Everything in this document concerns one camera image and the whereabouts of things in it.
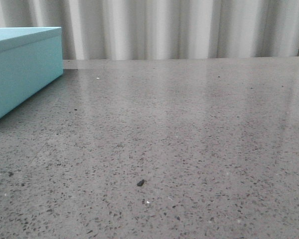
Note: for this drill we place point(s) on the white pleated curtain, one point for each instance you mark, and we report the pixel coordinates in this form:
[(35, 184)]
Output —
[(163, 29)]

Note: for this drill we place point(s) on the light blue box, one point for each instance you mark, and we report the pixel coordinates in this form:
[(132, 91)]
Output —
[(30, 59)]

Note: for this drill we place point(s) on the small black debris chip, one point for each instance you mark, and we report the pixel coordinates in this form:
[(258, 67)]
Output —
[(140, 183)]

